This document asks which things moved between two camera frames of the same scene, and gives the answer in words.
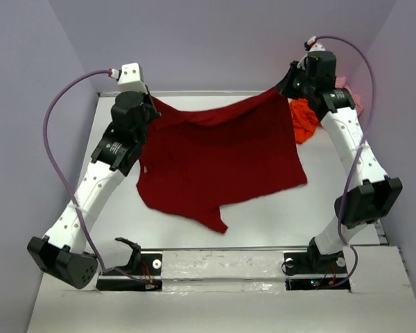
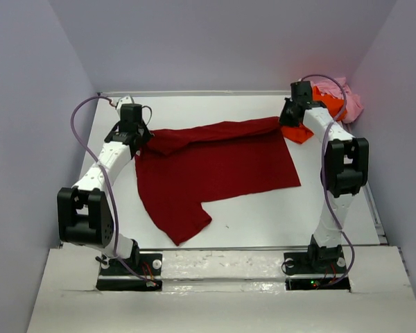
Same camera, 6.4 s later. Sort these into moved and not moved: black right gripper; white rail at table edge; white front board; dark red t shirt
Moved: black right gripper; dark red t shirt
Not moved: white front board; white rail at table edge
